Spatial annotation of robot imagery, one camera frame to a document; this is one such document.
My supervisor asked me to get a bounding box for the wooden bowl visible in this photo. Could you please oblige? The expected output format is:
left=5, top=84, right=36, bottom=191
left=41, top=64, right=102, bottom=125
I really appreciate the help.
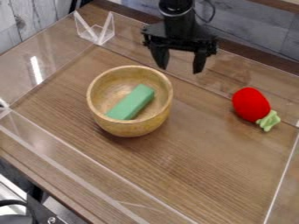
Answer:
left=87, top=66, right=174, bottom=137

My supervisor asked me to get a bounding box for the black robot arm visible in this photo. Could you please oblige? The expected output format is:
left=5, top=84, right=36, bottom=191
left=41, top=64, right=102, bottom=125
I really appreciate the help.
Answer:
left=142, top=0, right=218, bottom=74

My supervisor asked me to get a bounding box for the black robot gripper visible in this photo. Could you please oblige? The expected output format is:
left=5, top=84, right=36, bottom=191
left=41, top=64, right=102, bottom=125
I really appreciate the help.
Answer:
left=142, top=21, right=218, bottom=74

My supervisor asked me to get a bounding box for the black equipment lower left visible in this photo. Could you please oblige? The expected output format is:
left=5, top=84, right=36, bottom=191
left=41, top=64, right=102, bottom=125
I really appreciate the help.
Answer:
left=0, top=193, right=68, bottom=224

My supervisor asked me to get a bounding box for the clear acrylic corner bracket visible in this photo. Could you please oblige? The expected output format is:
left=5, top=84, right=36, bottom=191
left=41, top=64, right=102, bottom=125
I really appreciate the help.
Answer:
left=74, top=11, right=115, bottom=46

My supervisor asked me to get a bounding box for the green rectangular block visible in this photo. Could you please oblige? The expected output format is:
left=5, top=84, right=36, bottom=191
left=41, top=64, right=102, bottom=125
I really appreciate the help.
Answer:
left=106, top=84, right=155, bottom=120

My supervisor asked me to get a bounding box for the red plush strawberry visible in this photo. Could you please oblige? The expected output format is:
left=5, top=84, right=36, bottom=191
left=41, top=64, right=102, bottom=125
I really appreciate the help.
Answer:
left=232, top=87, right=280, bottom=132

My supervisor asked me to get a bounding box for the black cable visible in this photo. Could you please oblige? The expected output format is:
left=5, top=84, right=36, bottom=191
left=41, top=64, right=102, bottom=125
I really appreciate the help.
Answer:
left=194, top=0, right=218, bottom=25

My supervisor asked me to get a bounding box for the clear acrylic tray wall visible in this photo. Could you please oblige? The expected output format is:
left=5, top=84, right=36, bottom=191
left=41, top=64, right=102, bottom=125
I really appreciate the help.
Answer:
left=0, top=16, right=299, bottom=224

